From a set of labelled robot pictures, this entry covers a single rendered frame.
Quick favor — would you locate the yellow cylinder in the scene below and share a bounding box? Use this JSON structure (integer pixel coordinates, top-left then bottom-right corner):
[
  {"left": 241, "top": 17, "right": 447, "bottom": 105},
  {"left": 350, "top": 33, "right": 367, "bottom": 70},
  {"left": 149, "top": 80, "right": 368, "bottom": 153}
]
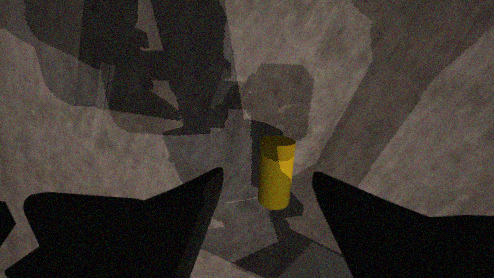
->
[{"left": 258, "top": 135, "right": 296, "bottom": 210}]

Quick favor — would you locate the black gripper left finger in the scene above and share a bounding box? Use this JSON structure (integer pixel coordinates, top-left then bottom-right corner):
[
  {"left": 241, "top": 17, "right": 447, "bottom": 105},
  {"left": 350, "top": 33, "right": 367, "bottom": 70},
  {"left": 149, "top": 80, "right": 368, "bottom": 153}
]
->
[{"left": 23, "top": 167, "right": 223, "bottom": 278}]

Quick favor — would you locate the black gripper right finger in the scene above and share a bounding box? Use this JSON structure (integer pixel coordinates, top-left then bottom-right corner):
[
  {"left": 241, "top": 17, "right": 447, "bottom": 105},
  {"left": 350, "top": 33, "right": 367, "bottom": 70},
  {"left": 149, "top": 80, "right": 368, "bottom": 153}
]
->
[{"left": 312, "top": 172, "right": 494, "bottom": 278}]

